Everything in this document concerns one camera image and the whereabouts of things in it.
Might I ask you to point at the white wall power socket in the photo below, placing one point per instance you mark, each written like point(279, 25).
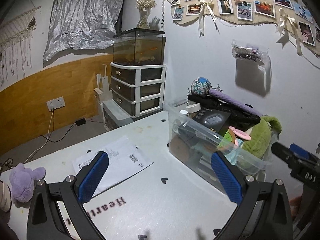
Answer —
point(56, 103)

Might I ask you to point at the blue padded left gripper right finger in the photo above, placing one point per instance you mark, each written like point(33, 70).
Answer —
point(227, 179)

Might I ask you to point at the brown round plush item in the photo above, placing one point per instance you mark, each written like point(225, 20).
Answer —
point(179, 149)

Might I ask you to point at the black knit glove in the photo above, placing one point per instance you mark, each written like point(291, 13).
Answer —
point(239, 118)

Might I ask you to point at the glass fish tank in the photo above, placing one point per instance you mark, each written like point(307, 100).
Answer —
point(139, 47)

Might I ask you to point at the purple handled round hairbrush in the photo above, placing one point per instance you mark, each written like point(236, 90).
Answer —
point(201, 86)

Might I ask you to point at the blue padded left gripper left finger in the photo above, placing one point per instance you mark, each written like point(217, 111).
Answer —
point(90, 176)

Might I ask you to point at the silver crinkled foil sheet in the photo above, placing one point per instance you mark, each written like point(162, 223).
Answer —
point(82, 25)

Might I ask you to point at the black power adapter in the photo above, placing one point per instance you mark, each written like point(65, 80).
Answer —
point(80, 122)

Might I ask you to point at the cork photo board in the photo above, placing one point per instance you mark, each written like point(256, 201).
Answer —
point(290, 16)

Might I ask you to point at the purple plush toy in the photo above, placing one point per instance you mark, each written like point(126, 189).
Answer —
point(23, 182)

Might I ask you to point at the black product box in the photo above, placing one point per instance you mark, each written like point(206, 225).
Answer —
point(215, 120)

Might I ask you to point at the green plush toy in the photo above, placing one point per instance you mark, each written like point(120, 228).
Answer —
point(254, 155)

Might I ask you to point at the clear plastic storage bin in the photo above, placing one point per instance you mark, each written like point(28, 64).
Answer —
point(202, 143)

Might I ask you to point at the macrame wall hanging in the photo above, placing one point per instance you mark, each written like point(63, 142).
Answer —
point(16, 35)

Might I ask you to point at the vase with dried flowers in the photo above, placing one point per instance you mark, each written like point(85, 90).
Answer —
point(144, 7)

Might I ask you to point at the white plastic drawer unit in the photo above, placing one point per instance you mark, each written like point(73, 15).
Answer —
point(138, 90)

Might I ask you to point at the white printed paper sheet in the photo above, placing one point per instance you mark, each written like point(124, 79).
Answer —
point(125, 160)

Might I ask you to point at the clear wall mounted organizer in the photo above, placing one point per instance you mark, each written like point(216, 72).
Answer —
point(249, 52)

